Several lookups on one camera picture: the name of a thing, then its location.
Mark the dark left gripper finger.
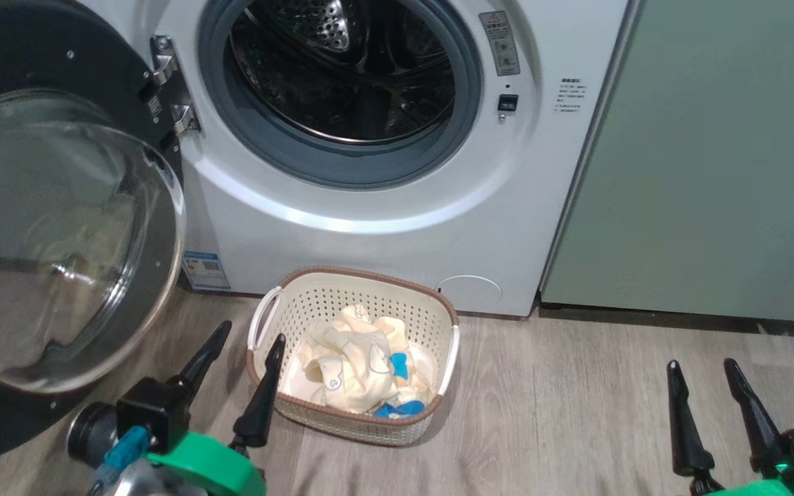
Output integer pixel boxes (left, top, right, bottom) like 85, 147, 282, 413
175, 320, 233, 398
232, 334, 287, 453

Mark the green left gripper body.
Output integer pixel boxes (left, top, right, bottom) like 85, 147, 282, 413
145, 431, 267, 496

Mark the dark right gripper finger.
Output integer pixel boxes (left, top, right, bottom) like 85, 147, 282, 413
723, 358, 784, 477
666, 360, 715, 478

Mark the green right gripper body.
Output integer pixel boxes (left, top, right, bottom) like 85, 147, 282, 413
686, 473, 794, 496

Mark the yellow garment with blue cuffs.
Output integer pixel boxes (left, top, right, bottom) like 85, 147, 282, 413
280, 304, 436, 420

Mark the dark round washing machine door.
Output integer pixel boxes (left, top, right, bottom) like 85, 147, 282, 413
0, 0, 188, 471

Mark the cream perforated laundry basket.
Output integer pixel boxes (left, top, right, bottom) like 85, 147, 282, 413
246, 266, 460, 448

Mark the white front-load washing machine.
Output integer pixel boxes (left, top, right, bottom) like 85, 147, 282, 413
74, 0, 631, 318

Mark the grey rubber door gasket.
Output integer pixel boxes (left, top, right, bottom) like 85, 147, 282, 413
196, 0, 485, 192

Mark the metal door hinge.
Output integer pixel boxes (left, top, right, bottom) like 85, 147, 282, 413
147, 34, 203, 136

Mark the steel washing machine drum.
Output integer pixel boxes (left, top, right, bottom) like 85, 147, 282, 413
228, 0, 457, 146

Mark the blue white energy label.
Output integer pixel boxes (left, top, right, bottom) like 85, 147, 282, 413
181, 251, 232, 292

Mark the round white filter cover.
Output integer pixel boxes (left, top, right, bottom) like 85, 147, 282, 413
436, 275, 504, 309

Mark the pale green cabinet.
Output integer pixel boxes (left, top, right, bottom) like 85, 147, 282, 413
539, 0, 794, 326

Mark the grey warning sticker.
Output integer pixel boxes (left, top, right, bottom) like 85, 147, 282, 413
478, 10, 521, 77

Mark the black cable with teal plug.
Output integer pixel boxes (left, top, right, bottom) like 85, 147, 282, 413
87, 425, 151, 496

